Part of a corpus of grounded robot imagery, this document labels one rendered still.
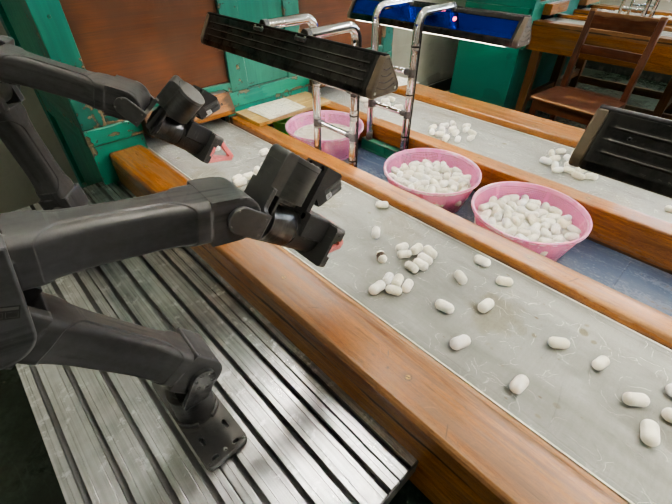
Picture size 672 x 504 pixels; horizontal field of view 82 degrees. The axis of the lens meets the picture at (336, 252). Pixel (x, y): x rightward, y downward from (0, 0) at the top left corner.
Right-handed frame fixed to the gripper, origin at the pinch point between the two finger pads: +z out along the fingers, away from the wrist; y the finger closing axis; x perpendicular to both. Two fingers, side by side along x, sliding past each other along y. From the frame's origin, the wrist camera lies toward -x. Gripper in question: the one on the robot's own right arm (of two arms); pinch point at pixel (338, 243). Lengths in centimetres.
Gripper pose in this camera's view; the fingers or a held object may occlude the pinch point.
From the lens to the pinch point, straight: 68.3
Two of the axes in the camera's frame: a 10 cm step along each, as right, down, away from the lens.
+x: -4.7, 8.7, 1.5
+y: -6.9, -4.6, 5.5
